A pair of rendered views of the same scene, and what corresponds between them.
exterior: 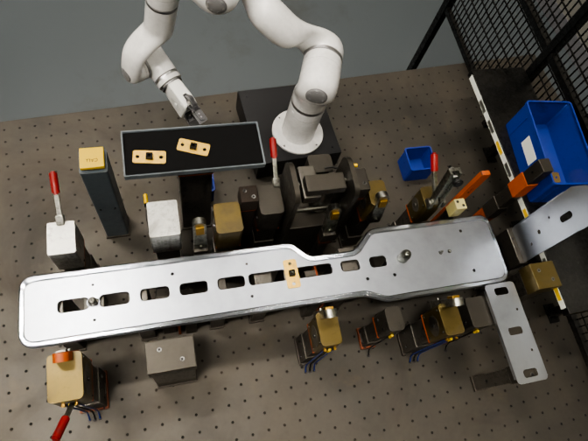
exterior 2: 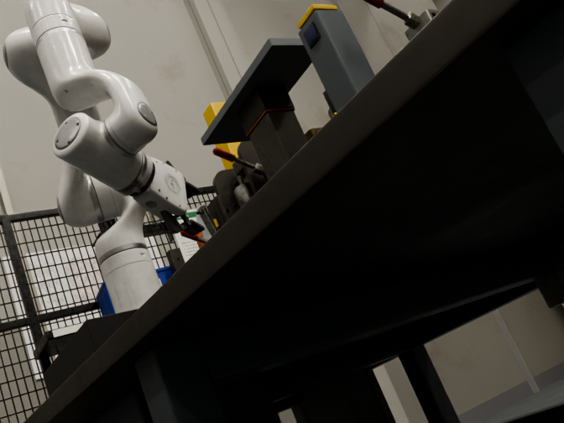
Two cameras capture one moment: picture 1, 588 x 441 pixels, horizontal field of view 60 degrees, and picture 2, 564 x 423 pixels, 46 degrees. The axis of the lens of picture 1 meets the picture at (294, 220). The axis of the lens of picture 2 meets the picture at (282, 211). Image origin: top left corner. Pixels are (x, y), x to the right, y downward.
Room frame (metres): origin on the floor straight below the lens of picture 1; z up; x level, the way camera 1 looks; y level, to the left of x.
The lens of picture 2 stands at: (0.85, 1.64, 0.46)
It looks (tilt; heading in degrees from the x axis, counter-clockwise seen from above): 18 degrees up; 264
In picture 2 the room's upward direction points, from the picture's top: 23 degrees counter-clockwise
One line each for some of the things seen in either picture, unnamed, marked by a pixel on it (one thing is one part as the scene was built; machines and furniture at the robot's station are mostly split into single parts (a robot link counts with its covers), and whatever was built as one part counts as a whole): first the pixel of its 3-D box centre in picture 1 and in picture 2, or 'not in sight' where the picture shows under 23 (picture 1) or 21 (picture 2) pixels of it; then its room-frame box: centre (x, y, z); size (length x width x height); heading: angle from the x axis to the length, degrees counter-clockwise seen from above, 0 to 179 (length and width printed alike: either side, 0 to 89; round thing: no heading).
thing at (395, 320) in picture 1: (379, 333); not in sight; (0.48, -0.38, 0.84); 0.10 x 0.05 x 0.29; 32
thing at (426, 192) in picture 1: (409, 215); not in sight; (0.89, -0.35, 0.87); 0.10 x 0.07 x 0.35; 32
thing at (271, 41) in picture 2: (193, 149); (258, 95); (0.66, 0.32, 1.16); 0.37 x 0.14 x 0.02; 122
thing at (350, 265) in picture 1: (339, 281); not in sight; (0.59, -0.20, 0.84); 0.12 x 0.05 x 0.29; 32
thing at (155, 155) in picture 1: (149, 156); not in sight; (0.59, 0.41, 1.17); 0.08 x 0.04 x 0.01; 114
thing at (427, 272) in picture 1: (284, 277); not in sight; (0.48, -0.04, 1.00); 1.38 x 0.22 x 0.02; 122
